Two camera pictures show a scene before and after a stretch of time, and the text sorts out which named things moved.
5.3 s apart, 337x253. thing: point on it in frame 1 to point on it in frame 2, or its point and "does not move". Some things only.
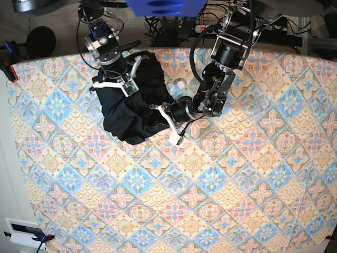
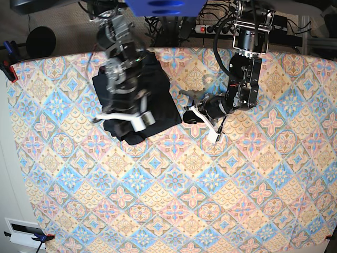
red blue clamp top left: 12,56 does not move
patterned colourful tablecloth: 260,177 does not move
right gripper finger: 130,87 to 146,118
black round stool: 40,42 does not move
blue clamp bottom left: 41,237 does not move
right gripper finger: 100,85 to 118,116
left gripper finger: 176,137 to 212,133
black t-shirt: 130,118 does not move
